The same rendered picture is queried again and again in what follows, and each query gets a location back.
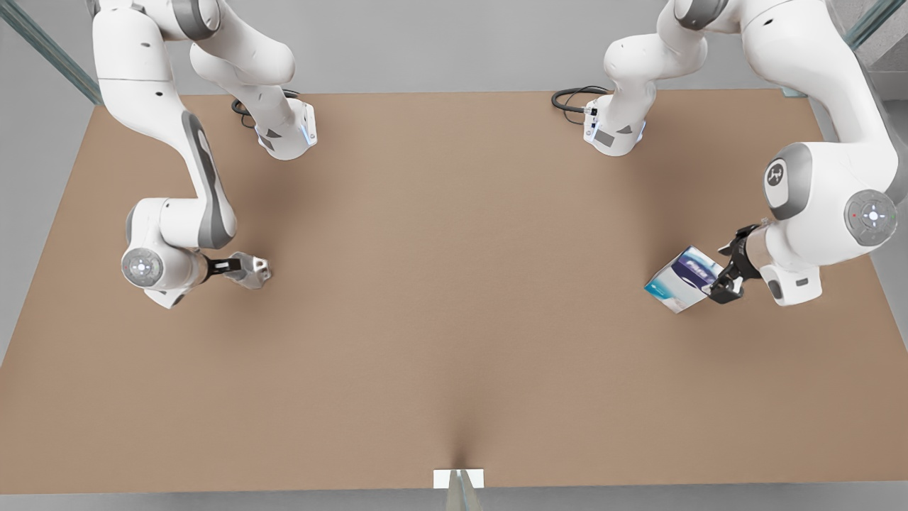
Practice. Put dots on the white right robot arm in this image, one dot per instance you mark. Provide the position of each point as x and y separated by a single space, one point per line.
135 85

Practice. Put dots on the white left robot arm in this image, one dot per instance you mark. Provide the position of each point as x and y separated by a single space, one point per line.
816 78

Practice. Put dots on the white post foot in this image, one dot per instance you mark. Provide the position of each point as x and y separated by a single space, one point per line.
443 480

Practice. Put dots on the silver post foot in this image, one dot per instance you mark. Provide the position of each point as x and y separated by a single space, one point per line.
793 92

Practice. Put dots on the white and blue printed box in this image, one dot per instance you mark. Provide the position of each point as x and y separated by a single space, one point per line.
681 282

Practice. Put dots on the silver frame post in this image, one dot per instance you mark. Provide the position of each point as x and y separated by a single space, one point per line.
871 21
50 50
462 495

